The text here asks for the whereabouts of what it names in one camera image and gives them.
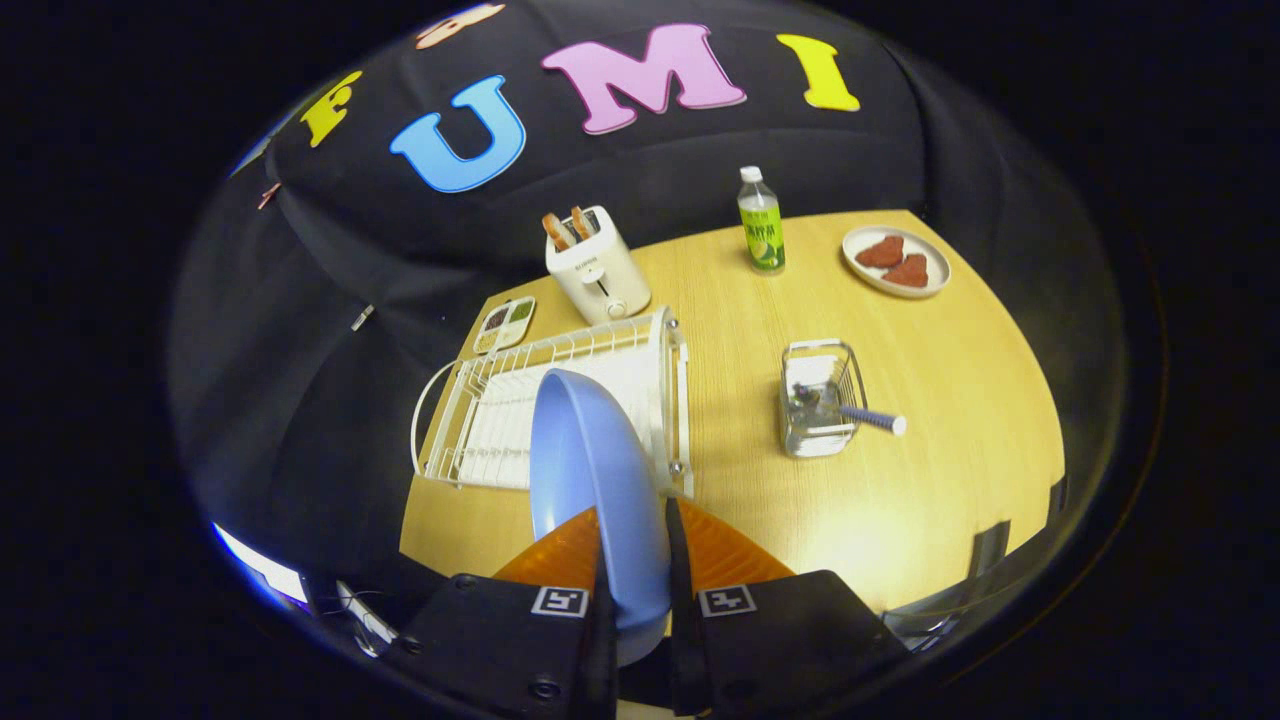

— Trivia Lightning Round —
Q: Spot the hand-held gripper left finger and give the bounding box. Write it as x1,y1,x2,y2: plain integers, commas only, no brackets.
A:
385,505,622,720

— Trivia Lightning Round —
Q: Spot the white round dish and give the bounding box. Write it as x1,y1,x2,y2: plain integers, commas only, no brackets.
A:
842,225,952,299

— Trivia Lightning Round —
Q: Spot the checkered handle metal spoon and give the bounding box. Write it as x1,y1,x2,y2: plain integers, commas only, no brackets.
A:
790,385,908,438

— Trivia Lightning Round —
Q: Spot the green label drink bottle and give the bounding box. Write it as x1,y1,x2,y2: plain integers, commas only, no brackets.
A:
737,165,786,276

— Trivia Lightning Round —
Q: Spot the white wire dish rack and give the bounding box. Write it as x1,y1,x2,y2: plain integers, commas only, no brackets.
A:
410,305,693,499

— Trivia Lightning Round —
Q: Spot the small divided seasoning tray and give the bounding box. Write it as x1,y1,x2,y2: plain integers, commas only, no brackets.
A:
472,296,537,356

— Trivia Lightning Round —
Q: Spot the metal wire basket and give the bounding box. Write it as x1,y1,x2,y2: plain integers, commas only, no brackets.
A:
778,339,869,459

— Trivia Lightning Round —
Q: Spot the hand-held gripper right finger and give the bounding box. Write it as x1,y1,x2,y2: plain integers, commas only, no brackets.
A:
665,497,911,716

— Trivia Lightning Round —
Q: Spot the bright screen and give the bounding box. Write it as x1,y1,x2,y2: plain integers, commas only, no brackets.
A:
212,522,309,606

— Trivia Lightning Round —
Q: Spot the white toaster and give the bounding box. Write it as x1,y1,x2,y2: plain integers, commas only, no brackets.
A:
544,205,652,326

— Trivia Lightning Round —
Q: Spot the blue plate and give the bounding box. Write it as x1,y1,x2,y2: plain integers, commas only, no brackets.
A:
528,368,673,666

